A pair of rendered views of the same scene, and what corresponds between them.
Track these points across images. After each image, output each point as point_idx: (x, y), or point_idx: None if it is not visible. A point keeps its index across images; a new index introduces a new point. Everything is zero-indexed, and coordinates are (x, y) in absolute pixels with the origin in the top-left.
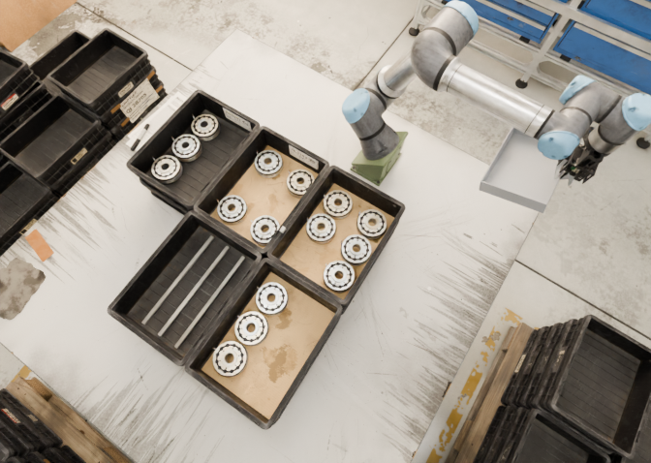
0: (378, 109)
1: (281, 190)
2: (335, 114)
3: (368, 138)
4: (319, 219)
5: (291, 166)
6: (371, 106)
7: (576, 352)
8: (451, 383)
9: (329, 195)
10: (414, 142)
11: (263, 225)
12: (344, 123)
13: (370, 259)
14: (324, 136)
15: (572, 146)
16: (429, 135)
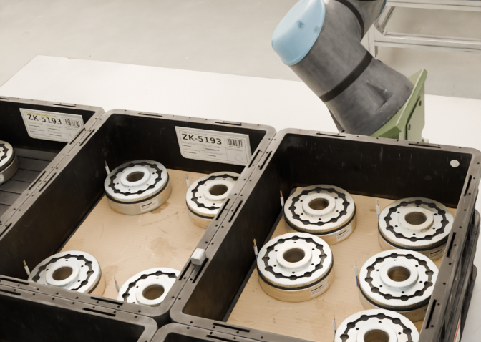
0: (348, 23)
1: (177, 227)
2: (263, 119)
3: (346, 83)
4: (284, 245)
5: (190, 182)
6: (331, 15)
7: None
8: None
9: (295, 199)
10: (446, 119)
11: (147, 287)
12: (286, 126)
13: (444, 260)
14: None
15: None
16: (472, 101)
